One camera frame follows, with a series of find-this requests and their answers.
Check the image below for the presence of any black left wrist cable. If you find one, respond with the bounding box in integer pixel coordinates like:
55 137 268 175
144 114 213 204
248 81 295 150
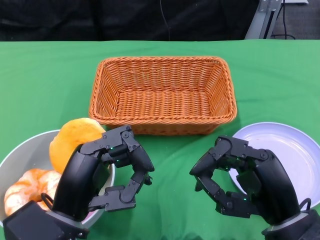
41 193 55 211

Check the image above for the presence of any orange bagel bread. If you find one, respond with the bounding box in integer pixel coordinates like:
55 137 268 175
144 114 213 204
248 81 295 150
49 117 107 175

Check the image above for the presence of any black floor cable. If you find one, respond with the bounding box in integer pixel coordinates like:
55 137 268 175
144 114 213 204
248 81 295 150
271 12 297 40

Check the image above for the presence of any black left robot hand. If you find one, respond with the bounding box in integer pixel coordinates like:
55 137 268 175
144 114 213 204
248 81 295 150
51 125 155 222

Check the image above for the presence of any grey round bowl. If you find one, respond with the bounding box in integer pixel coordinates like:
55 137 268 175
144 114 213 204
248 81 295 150
0 129 116 228

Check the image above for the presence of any white round plate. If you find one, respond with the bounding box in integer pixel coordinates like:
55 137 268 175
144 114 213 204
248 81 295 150
228 121 320 212

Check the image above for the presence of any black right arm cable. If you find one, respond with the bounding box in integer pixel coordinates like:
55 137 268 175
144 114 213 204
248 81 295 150
298 198 312 212

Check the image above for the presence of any grey metal stand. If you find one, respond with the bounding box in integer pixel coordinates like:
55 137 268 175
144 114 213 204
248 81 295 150
244 0 288 40

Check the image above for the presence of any green tablecloth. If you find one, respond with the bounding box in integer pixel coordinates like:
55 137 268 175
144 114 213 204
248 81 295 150
0 38 320 240

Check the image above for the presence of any white orange-striped donut bread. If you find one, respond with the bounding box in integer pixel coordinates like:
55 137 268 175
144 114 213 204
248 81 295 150
4 168 63 217

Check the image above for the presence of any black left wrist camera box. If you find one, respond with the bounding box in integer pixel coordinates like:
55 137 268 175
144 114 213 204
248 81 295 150
2 201 67 240

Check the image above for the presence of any thin black hanging cable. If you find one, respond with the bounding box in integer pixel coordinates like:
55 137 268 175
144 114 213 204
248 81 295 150
159 0 172 41

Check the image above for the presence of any black fabric backdrop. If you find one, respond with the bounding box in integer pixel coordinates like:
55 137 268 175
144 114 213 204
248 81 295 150
0 0 261 42

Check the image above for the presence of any orange wicker basket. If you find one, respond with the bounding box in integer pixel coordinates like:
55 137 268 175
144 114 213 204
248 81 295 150
88 56 238 136

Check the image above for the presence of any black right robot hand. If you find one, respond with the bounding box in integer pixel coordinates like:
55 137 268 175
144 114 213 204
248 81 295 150
189 135 302 225

